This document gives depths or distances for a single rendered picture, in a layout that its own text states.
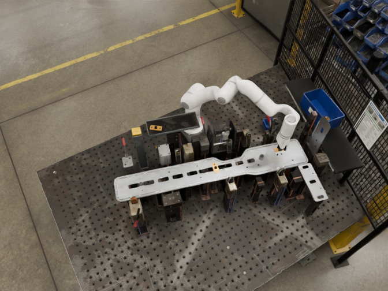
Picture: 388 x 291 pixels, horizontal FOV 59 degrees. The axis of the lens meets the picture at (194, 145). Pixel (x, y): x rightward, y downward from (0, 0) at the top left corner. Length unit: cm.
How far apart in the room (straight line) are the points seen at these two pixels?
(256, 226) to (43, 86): 316
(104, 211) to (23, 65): 286
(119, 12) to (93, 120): 203
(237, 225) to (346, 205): 85
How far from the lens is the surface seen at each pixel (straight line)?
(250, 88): 217
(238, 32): 513
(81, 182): 283
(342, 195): 289
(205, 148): 246
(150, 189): 235
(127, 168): 240
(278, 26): 478
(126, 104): 416
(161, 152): 236
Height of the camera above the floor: 308
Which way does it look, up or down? 56 degrees down
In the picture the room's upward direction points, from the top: 1 degrees clockwise
